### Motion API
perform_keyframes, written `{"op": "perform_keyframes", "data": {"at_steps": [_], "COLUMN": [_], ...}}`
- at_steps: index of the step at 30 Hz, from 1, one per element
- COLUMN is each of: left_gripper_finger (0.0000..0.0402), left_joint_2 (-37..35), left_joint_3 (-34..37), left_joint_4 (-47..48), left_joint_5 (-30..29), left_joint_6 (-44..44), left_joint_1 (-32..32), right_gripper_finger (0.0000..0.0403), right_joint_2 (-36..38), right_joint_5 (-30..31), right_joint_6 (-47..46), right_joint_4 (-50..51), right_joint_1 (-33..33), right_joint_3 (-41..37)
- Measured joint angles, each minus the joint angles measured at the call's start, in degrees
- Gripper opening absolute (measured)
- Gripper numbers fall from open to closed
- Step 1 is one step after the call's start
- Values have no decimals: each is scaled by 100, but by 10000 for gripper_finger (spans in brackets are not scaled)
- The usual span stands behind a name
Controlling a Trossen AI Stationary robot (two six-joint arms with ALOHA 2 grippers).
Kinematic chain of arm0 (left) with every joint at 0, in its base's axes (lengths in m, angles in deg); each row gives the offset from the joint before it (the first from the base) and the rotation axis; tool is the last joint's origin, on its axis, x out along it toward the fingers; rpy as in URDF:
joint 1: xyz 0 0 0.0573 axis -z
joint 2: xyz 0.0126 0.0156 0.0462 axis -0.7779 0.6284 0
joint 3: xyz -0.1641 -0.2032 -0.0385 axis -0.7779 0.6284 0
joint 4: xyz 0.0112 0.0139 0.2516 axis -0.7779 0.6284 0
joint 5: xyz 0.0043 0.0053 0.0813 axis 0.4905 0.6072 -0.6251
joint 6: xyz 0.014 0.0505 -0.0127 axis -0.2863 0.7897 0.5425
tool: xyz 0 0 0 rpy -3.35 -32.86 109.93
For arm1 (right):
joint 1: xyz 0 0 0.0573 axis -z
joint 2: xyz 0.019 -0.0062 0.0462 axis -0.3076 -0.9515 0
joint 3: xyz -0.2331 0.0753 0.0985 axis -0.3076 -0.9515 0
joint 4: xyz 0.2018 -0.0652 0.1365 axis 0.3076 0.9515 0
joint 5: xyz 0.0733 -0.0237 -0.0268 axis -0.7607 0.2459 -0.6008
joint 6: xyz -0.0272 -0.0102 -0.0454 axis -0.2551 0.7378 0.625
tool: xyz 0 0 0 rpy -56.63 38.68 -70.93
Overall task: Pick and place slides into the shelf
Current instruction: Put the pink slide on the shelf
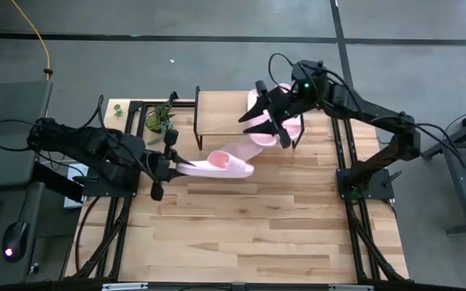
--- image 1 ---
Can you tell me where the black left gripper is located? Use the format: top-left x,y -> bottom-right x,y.
150,129 -> 196,202

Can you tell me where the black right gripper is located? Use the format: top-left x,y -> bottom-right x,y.
239,79 -> 299,150

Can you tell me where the pink rubber slide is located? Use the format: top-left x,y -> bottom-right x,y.
176,150 -> 256,180
220,141 -> 265,163
247,88 -> 278,148
275,82 -> 303,142

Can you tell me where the potted green succulent plant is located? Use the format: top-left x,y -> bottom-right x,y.
144,100 -> 177,146

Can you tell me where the white power strip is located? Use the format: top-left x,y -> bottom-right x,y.
62,162 -> 89,210

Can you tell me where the grey side desk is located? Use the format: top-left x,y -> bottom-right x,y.
0,79 -> 54,286

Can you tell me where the black computer mouse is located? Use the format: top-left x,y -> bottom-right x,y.
1,221 -> 29,264

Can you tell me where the wooden shelf with black frame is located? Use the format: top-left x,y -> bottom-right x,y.
193,85 -> 306,151

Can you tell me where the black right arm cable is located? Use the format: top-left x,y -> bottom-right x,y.
267,52 -> 466,167

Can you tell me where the black aluminium rig frame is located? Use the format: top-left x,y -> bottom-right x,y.
65,91 -> 410,284

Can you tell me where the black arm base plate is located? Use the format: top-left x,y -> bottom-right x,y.
81,177 -> 138,199
336,167 -> 396,202

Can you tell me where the silver aluminium bracket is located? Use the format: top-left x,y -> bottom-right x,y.
328,284 -> 374,291
101,282 -> 149,291

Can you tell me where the yellow extension cable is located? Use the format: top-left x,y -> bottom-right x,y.
11,0 -> 53,81

